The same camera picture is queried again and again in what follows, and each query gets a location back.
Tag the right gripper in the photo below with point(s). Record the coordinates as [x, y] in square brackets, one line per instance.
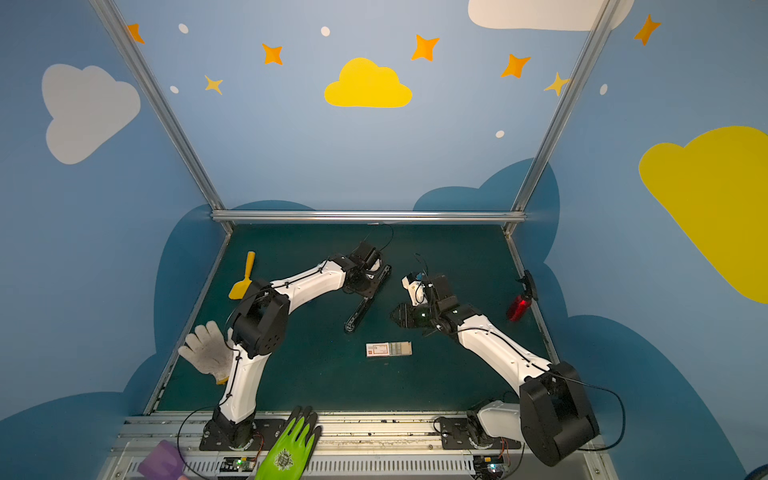
[417, 315]

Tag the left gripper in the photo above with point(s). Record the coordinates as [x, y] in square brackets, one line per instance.
[372, 287]

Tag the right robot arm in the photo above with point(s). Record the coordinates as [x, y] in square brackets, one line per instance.
[554, 417]

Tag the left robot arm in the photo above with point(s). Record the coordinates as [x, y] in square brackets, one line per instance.
[259, 328]

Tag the red black clamp tool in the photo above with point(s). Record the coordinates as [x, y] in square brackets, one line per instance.
[525, 299]

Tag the yellow toy shovel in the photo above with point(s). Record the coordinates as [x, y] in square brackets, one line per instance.
[239, 289]

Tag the white cotton glove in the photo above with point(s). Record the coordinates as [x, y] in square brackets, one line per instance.
[209, 351]

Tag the green black work glove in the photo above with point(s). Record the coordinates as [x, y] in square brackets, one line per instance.
[291, 453]

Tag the purple cloth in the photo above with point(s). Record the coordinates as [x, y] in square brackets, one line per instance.
[164, 462]

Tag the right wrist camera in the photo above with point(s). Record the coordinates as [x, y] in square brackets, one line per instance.
[414, 285]

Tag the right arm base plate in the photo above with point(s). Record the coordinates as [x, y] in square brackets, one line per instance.
[461, 433]

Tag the aluminium frame back bar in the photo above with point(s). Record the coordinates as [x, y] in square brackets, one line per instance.
[251, 216]

